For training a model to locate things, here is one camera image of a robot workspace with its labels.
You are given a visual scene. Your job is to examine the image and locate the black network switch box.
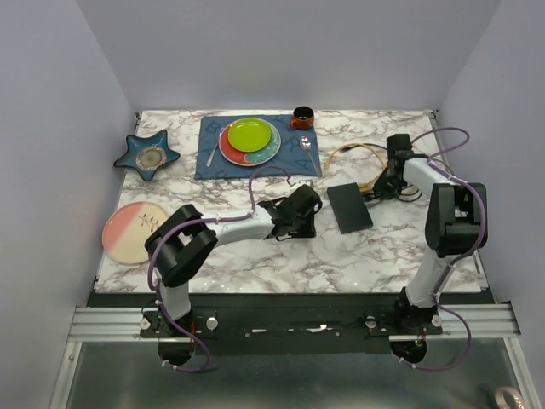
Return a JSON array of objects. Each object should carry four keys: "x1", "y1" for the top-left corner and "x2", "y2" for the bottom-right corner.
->
[{"x1": 326, "y1": 182, "x2": 373, "y2": 234}]

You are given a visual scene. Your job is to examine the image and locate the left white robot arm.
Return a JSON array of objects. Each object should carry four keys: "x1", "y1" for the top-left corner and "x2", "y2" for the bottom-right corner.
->
[{"x1": 144, "y1": 185, "x2": 323, "y2": 337}]

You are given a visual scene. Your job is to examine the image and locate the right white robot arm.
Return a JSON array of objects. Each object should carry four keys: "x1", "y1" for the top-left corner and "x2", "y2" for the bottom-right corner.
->
[{"x1": 373, "y1": 134, "x2": 488, "y2": 334}]

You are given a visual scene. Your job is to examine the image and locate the blue cloth placemat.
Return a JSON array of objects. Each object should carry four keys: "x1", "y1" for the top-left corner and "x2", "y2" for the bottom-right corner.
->
[{"x1": 195, "y1": 114, "x2": 321, "y2": 180}]

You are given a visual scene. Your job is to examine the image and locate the silver spoon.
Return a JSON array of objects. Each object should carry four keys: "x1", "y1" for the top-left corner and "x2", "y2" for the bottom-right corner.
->
[{"x1": 300, "y1": 136, "x2": 322, "y2": 177}]

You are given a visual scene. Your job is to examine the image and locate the red and teal plate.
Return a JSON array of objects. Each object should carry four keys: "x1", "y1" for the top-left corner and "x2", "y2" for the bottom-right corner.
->
[{"x1": 219, "y1": 121, "x2": 282, "y2": 167}]

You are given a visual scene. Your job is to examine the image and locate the lime green plate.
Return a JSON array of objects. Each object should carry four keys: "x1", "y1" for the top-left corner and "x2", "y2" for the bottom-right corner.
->
[{"x1": 227, "y1": 118, "x2": 272, "y2": 153}]

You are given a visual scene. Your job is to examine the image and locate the brown ceramic mug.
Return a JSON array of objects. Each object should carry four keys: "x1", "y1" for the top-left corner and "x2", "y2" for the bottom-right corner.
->
[{"x1": 289, "y1": 106, "x2": 314, "y2": 130}]

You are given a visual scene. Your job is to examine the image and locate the silver fork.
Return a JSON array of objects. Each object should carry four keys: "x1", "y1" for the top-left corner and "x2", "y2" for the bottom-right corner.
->
[{"x1": 206, "y1": 128, "x2": 225, "y2": 167}]

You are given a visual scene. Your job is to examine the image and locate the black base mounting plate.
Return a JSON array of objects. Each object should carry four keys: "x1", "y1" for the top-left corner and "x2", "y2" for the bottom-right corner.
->
[{"x1": 139, "y1": 293, "x2": 444, "y2": 357}]

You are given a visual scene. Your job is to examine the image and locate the blue star shaped dish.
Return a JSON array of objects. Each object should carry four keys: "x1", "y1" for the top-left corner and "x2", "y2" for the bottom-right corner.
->
[{"x1": 113, "y1": 130, "x2": 181, "y2": 181}]

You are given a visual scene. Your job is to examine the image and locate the pink and cream plate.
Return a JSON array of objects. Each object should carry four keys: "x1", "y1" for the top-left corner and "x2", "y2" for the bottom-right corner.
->
[{"x1": 102, "y1": 201, "x2": 169, "y2": 265}]

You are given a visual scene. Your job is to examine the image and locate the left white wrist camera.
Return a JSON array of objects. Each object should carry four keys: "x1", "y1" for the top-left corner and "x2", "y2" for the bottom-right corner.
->
[{"x1": 298, "y1": 180, "x2": 314, "y2": 188}]

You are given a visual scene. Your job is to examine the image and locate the black power cable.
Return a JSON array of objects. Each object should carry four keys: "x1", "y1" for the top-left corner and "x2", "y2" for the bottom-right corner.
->
[{"x1": 338, "y1": 142, "x2": 425, "y2": 202}]

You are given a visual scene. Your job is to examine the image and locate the aluminium rail frame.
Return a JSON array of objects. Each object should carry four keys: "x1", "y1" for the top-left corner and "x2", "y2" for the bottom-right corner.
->
[{"x1": 49, "y1": 303, "x2": 542, "y2": 408}]

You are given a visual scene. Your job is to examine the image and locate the pink ring object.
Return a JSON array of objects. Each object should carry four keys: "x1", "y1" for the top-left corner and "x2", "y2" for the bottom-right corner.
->
[{"x1": 494, "y1": 387, "x2": 526, "y2": 409}]

